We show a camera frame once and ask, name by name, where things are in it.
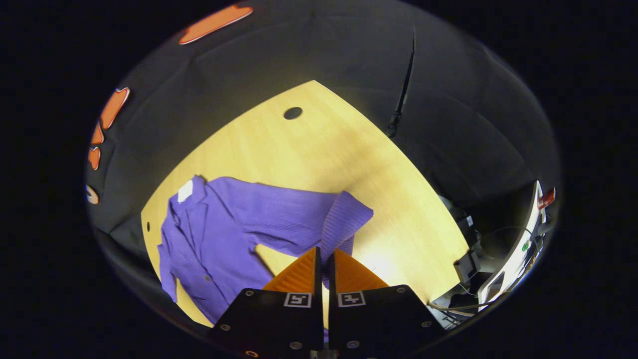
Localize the black backdrop cloth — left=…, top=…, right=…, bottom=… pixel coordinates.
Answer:
left=84, top=0, right=563, bottom=300

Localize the white framed monitor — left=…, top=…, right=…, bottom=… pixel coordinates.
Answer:
left=478, top=180, right=546, bottom=311

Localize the thin black cable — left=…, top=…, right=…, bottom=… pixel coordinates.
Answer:
left=386, top=25, right=417, bottom=138

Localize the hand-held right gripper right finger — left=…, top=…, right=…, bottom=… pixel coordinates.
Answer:
left=326, top=249, right=447, bottom=356

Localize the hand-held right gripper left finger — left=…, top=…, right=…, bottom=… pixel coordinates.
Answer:
left=209, top=247, right=324, bottom=357

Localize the purple ribbed shirt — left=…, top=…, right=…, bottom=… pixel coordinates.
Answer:
left=157, top=175, right=374, bottom=330

